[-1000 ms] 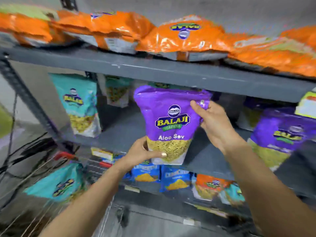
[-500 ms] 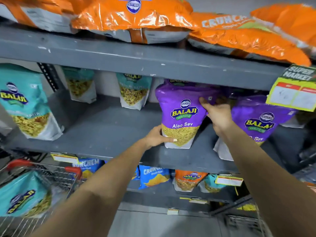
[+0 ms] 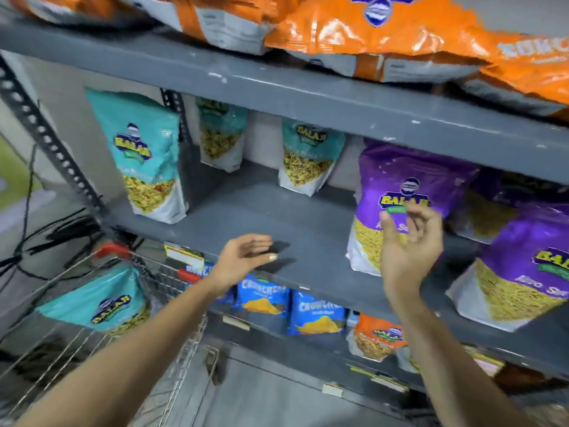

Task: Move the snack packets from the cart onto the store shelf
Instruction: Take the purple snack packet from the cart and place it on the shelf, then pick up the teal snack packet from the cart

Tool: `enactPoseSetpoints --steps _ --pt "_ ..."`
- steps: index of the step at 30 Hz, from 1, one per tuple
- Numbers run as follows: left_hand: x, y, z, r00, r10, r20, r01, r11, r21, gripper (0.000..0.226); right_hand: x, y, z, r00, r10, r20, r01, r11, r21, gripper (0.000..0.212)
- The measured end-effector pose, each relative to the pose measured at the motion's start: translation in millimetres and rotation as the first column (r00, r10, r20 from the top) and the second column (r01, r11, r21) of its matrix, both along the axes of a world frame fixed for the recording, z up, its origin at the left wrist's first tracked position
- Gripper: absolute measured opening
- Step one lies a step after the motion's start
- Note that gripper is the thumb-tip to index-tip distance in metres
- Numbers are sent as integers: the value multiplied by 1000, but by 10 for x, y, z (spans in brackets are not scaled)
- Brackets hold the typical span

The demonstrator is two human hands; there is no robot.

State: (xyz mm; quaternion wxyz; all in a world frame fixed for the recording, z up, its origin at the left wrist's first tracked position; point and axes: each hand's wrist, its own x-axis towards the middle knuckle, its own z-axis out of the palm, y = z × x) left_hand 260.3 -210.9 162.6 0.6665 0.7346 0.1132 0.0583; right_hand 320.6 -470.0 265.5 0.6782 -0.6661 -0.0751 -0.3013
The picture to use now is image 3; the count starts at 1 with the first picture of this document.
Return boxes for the person's left hand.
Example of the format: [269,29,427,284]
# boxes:
[208,234,278,302]

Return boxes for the person's right hand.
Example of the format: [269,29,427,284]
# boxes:
[379,201,444,308]

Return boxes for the person's right forearm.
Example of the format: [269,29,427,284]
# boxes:
[386,294,536,427]

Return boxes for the person's left forearm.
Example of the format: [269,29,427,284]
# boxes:
[15,280,223,427]

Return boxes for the blue chips packet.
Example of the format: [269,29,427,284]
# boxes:
[183,261,237,305]
[286,290,347,337]
[237,274,291,317]

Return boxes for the purple snack packet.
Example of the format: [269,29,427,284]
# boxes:
[445,203,569,333]
[346,139,480,277]
[448,168,566,245]

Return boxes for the yellow shelf price tag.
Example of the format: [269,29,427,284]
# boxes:
[349,364,410,394]
[463,346,506,379]
[163,243,205,273]

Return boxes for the teal snack packet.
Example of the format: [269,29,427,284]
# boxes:
[36,266,152,339]
[278,118,346,197]
[196,97,249,173]
[86,87,190,225]

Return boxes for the small orange snack packet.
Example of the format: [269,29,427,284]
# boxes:
[346,313,408,363]

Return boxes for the large orange snack packet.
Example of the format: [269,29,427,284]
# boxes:
[264,0,501,59]
[7,0,149,26]
[458,34,569,121]
[288,50,490,83]
[113,0,309,56]

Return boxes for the grey metal shelf rack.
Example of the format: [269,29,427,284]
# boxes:
[0,11,569,427]

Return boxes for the wire shopping cart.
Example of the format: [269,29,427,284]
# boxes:
[0,241,221,427]

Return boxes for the black cables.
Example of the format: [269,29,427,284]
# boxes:
[0,144,104,291]

